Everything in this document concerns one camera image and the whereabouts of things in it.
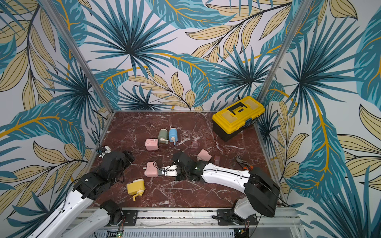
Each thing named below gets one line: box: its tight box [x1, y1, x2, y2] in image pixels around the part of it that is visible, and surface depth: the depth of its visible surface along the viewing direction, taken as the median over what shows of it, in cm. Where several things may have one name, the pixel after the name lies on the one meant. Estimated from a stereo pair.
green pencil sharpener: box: [158, 128, 169, 145], surface depth 99 cm
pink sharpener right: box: [196, 149, 212, 162], surface depth 92 cm
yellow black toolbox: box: [211, 96, 266, 142], surface depth 97 cm
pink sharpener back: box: [144, 138, 159, 151], surface depth 96 cm
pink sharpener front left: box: [144, 161, 159, 178], surface depth 86 cm
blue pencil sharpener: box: [168, 127, 179, 146], surface depth 100 cm
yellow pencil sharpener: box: [127, 178, 145, 202], surface depth 81 cm
